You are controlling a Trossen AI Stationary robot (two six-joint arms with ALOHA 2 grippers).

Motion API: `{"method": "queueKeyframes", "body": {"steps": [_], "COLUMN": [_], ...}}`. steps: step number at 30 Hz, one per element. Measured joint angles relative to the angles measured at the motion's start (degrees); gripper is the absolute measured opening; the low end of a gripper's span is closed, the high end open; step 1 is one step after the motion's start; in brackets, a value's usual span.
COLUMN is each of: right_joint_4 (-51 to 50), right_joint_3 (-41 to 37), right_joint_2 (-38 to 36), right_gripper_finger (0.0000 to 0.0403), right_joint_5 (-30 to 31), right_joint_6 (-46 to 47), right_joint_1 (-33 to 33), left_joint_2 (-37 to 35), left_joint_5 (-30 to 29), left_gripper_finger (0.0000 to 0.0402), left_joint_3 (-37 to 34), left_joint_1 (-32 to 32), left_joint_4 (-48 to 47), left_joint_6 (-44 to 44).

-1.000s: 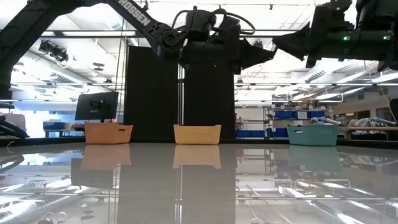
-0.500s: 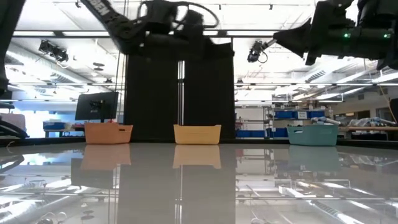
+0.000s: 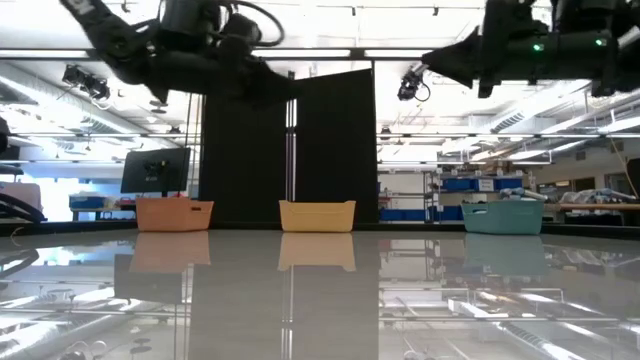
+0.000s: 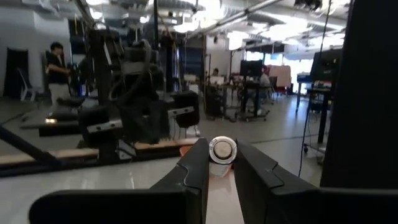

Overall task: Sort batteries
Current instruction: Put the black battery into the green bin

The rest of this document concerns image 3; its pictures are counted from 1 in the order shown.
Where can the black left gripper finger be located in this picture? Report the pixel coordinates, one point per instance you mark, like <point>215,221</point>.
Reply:
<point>272,87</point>

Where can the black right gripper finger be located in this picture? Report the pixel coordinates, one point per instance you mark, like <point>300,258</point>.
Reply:
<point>457,60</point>

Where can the yellow plastic bin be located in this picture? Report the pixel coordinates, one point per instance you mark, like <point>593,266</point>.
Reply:
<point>316,216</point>

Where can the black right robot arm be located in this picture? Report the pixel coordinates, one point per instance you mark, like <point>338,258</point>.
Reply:
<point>565,55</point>

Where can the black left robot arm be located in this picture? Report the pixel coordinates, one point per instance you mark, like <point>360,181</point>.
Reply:
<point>165,65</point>

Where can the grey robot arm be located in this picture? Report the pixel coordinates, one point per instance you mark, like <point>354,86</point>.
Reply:
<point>522,193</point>

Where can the black folding screen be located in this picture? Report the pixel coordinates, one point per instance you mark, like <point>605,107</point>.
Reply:
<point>335,150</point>

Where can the blue shelf bin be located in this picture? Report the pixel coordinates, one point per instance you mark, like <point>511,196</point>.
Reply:
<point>510,183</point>
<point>447,213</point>
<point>400,215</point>
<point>457,184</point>

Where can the black computer monitor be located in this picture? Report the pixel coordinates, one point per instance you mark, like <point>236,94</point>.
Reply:
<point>155,172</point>

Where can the metal storage shelf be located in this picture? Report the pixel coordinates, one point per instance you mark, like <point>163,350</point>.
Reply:
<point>426,197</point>

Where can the orange plastic bin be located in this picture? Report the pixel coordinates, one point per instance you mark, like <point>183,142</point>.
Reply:
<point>172,215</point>

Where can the teal plastic bin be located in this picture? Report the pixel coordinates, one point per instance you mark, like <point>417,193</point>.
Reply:
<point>502,217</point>

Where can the wooden workbench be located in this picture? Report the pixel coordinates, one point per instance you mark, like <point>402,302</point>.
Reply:
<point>590,206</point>

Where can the blue storage crate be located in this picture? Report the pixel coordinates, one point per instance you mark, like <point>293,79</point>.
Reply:
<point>86,202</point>

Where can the black office chair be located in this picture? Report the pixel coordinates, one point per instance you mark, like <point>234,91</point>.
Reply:
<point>25,209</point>

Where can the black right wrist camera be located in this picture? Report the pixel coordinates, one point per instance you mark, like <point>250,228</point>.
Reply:
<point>527,15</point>

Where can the black ceiling camera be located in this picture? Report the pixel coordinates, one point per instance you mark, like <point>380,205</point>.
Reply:
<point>410,86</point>
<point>87,84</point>

